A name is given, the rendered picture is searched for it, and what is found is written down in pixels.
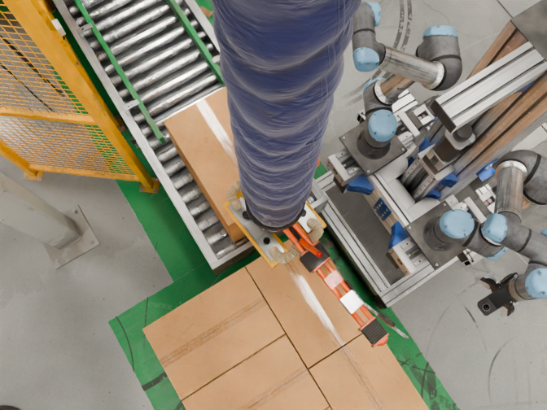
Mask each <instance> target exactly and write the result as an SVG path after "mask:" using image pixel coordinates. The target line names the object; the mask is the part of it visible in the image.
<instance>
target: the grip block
mask: <svg viewBox="0 0 547 410"><path fill-rule="evenodd" d="M312 246H314V247H315V248H316V249H318V250H319V251H320V252H321V253H322V257H321V258H318V257H316V256H315V254H313V253H312V252H311V251H309V250H308V249H307V250H305V251H304V252H303V253H301V254H300V262H301V263H302V264H303V265H304V266H305V267H306V268H307V270H308V271H309V272H310V273H315V272H316V271H317V270H318V269H319V268H320V267H322V266H323V265H324V264H325V263H326V262H327V261H329V260H330V254H329V253H328V251H327V250H326V249H325V247H324V246H323V245H322V244H321V243H320V242H315V243H314V244H313V245H312Z"/></svg>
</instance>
